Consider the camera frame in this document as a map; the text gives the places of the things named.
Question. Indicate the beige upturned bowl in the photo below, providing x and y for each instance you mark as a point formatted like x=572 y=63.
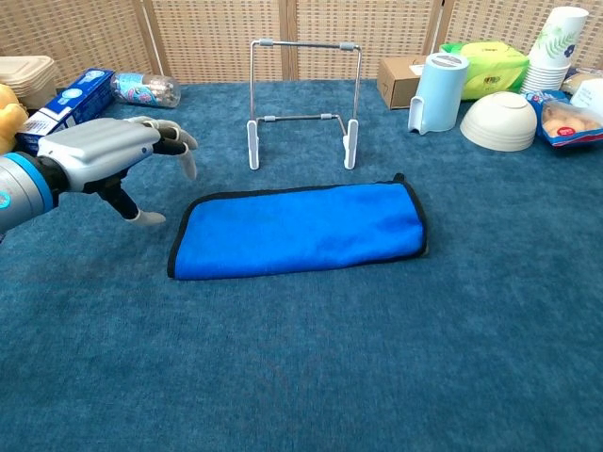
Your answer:
x=499 y=122

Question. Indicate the light blue cylindrical cup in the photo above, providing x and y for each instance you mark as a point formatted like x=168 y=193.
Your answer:
x=440 y=94

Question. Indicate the teal carpet table mat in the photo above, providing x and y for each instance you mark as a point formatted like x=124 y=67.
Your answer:
x=330 y=367

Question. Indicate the green tissue pack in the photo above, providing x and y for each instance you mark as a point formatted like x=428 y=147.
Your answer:
x=494 y=66

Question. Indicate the blue toothpaste box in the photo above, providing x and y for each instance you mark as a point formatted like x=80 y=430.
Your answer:
x=70 y=106

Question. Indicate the beige lidded lunch box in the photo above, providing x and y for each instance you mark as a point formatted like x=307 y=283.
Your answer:
x=28 y=77

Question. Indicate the clear plastic snack bottle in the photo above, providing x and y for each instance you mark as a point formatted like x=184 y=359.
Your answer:
x=146 y=89

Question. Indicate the yellow plush toy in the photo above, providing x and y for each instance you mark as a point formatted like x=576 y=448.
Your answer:
x=7 y=122

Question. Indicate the brown cardboard box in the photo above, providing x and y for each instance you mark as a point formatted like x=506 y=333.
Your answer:
x=396 y=82

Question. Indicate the grey and blue cloth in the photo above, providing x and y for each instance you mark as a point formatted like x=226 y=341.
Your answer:
x=301 y=230

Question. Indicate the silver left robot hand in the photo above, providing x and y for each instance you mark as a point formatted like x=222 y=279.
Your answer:
x=99 y=148

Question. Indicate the stack of paper cups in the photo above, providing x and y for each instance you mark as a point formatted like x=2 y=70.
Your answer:
x=551 y=52

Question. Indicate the woven bamboo folding screen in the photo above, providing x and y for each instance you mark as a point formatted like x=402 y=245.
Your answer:
x=212 y=37

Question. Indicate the blue biscuit snack bag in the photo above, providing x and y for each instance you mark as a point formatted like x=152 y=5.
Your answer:
x=565 y=124

